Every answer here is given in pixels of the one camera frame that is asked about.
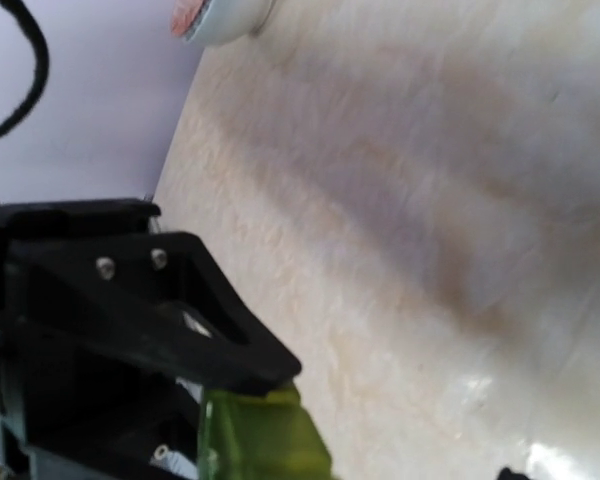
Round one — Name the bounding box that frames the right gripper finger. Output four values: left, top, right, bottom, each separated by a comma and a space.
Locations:
0, 200, 301, 395
0, 325, 200, 479

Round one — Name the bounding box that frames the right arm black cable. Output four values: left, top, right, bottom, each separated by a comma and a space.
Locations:
0, 0, 51, 149

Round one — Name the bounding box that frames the red patterned white bowl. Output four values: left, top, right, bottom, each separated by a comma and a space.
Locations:
170, 0, 275, 47

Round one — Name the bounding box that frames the green weekly pill organizer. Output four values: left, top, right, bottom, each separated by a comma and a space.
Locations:
197, 384, 334, 480

